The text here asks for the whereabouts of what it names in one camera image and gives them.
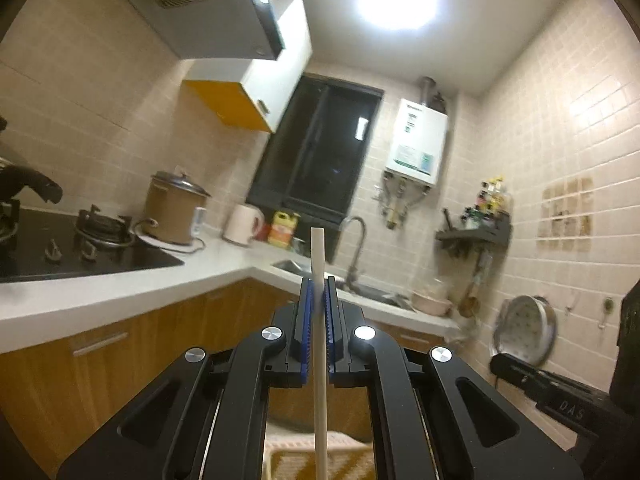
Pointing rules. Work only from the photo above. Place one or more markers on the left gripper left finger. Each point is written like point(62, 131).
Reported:
point(204, 416)

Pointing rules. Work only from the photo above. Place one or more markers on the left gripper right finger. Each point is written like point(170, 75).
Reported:
point(433, 416)

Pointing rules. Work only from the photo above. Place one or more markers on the light wooden chopstick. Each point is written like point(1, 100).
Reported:
point(319, 354)

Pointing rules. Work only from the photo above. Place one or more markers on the dark kitchen window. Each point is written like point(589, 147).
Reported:
point(311, 165)

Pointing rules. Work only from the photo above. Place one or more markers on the beige slotted utensil basket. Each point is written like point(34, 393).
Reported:
point(292, 457)

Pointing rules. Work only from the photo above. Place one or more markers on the round metal steamer tray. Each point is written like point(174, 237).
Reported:
point(526, 328)

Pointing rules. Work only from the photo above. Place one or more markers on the pink bowl by sink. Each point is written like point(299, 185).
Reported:
point(430, 306)

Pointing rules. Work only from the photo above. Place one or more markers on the wooden base cabinets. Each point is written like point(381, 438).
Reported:
point(55, 395)

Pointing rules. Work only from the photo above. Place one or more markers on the chrome sink faucet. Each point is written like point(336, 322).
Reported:
point(352, 270)

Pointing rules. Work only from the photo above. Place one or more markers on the cream electric kettle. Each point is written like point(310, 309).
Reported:
point(244, 224)

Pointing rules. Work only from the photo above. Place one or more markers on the brown rice cooker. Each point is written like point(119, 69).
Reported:
point(174, 209)

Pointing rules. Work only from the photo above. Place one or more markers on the black gas stove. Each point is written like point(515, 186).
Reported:
point(43, 245)

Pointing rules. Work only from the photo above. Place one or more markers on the white gas water heater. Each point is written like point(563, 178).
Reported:
point(417, 143)

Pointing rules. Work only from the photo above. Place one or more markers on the grey range hood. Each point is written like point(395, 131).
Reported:
point(215, 28)

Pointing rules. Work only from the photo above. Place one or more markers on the black wall spice shelf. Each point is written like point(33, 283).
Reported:
point(459, 243)

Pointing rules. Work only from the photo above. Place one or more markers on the black wok with handle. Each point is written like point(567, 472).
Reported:
point(16, 174)

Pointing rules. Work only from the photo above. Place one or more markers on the white and orange wall cabinet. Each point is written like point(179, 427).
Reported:
point(254, 94)

